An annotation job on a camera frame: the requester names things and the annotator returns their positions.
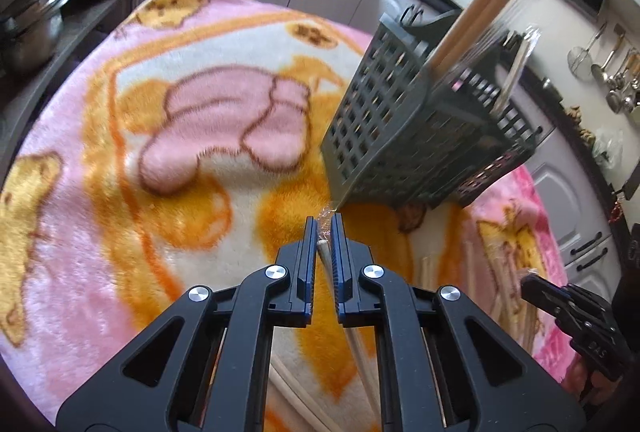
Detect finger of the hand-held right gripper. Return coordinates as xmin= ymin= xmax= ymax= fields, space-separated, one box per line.
xmin=520 ymin=274 xmax=569 ymax=313

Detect wooden chopsticks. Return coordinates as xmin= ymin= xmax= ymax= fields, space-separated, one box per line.
xmin=419 ymin=254 xmax=442 ymax=293
xmin=499 ymin=28 xmax=542 ymax=113
xmin=314 ymin=204 xmax=383 ymax=432
xmin=270 ymin=358 xmax=327 ymax=432
xmin=427 ymin=0 xmax=551 ymax=72

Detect steel ladle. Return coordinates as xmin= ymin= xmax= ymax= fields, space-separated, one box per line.
xmin=606 ymin=52 xmax=637 ymax=113
xmin=591 ymin=26 xmax=627 ymax=86

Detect dark grey plastic utensil basket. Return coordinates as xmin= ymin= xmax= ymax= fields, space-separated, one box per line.
xmin=320 ymin=9 xmax=543 ymax=213

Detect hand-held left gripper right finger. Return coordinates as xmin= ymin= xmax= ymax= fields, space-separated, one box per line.
xmin=330 ymin=214 xmax=586 ymax=432

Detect stacked steel pots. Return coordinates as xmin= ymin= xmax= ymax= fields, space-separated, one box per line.
xmin=0 ymin=0 xmax=72 ymax=73

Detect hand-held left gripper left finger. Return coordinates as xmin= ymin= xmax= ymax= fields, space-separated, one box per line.
xmin=55 ymin=215 xmax=321 ymax=432

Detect clear plastic bag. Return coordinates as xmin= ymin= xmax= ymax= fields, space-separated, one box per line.
xmin=594 ymin=131 xmax=627 ymax=169

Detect metal shelf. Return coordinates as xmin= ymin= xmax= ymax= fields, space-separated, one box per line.
xmin=0 ymin=0 xmax=137 ymax=157

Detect wire skimmer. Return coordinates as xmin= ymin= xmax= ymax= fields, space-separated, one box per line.
xmin=567 ymin=22 xmax=609 ymax=71

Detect pink bear print blanket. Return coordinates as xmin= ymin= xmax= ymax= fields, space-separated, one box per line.
xmin=0 ymin=0 xmax=571 ymax=432

